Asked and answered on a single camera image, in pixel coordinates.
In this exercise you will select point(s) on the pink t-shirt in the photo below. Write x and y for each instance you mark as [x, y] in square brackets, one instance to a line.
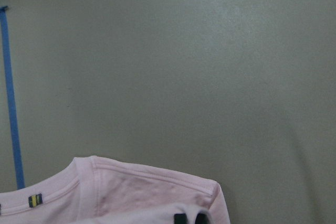
[101, 190]

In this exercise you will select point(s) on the long vertical blue tape line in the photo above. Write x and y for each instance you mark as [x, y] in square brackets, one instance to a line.
[12, 114]

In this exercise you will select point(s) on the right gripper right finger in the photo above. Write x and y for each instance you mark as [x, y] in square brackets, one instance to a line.
[201, 218]

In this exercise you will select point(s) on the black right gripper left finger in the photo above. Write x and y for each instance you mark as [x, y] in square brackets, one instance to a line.
[180, 219]

